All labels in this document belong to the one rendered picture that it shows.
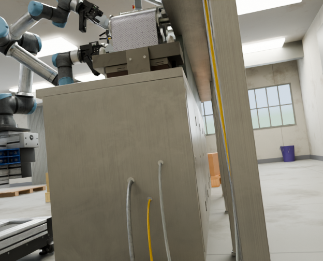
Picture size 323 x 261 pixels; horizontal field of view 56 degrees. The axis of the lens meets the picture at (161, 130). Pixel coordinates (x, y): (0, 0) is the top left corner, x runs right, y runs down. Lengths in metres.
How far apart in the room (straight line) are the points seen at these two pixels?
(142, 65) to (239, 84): 0.69
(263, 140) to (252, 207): 8.45
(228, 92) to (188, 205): 0.64
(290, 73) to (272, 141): 1.97
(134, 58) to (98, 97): 0.23
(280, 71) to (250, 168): 8.77
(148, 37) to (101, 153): 0.65
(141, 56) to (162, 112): 0.27
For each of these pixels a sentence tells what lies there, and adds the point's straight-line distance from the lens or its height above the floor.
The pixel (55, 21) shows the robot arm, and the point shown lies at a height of 1.36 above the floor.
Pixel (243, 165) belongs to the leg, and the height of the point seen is 0.51.
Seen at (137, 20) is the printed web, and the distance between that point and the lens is 1.66.
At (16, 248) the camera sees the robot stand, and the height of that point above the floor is 0.13.
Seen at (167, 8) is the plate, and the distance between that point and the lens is 1.34.
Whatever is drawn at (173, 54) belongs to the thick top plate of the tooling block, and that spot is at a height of 0.97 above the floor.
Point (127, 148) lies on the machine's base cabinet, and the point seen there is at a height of 0.59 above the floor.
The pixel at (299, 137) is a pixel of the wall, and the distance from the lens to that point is 9.28.
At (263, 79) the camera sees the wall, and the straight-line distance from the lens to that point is 9.36.
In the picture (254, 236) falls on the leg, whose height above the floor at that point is 0.35.
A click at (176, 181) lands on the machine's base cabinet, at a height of 0.44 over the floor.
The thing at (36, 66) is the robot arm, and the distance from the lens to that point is 1.81.
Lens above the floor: 0.55
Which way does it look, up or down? 5 degrees up
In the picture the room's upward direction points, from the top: 6 degrees counter-clockwise
